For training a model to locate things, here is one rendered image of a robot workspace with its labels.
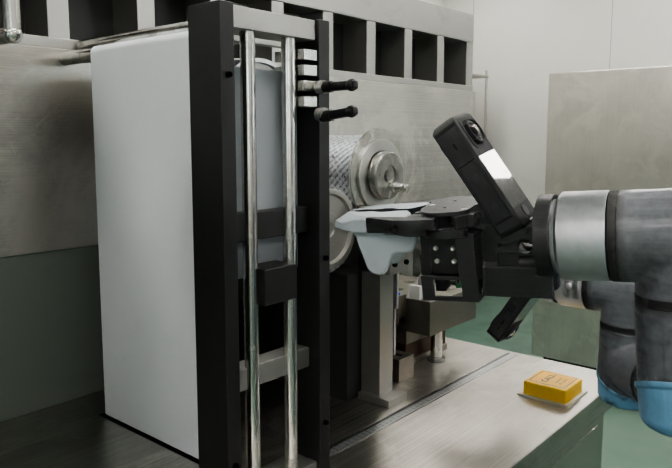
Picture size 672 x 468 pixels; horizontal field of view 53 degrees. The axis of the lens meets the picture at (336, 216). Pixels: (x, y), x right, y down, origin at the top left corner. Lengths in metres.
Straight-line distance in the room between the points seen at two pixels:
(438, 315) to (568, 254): 0.65
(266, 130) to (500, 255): 0.30
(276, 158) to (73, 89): 0.44
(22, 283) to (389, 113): 0.94
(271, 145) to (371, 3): 0.91
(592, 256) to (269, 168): 0.37
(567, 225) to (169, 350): 0.55
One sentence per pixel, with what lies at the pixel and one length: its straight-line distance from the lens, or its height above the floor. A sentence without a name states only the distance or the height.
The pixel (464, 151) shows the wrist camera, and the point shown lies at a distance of 0.59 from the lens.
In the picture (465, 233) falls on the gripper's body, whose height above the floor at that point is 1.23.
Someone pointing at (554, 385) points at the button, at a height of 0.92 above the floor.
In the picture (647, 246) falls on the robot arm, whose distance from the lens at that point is 0.56.
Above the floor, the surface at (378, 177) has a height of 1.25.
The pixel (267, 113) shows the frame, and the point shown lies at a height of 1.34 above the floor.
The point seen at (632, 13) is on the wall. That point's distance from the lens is 5.69.
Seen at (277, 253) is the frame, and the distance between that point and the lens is 0.78.
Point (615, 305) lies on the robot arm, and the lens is 0.95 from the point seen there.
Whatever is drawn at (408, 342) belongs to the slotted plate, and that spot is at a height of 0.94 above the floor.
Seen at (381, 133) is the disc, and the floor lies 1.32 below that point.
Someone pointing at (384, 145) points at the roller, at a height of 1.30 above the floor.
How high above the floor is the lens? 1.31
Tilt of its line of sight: 7 degrees down
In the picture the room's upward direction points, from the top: straight up
